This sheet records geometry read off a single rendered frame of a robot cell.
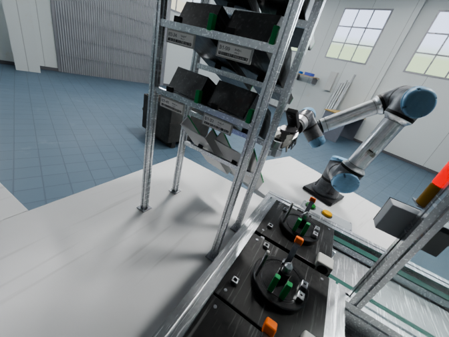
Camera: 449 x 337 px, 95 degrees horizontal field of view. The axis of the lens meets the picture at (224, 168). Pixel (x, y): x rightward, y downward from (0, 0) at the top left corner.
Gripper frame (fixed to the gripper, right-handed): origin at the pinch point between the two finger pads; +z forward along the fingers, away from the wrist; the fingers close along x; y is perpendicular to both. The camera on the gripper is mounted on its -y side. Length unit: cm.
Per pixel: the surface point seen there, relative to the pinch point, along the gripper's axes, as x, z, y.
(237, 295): -17, 51, 7
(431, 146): -191, -706, 335
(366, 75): 54, -820, 196
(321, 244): -28.7, 18.6, 19.8
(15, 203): 54, 74, 3
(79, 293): 13, 74, 7
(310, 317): -32, 44, 11
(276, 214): -11.2, 17.3, 18.5
